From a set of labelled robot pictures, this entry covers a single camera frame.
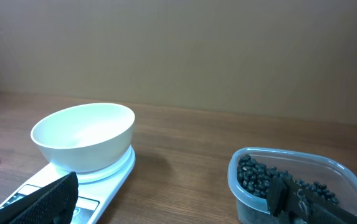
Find white bowl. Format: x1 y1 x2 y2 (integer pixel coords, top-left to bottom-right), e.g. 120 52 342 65
31 103 136 172

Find black beans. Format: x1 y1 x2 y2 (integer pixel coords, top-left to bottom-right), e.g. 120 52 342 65
236 154 340 205

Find clear plastic container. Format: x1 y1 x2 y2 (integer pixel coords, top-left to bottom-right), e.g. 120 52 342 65
227 147 357 224

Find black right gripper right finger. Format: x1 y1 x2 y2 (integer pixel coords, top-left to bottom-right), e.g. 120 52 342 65
266 177 357 224

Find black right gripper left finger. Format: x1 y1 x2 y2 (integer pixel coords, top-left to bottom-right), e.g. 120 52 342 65
0 172 79 224

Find white digital kitchen scale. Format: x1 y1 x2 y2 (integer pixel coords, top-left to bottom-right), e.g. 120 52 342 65
0 146 135 224

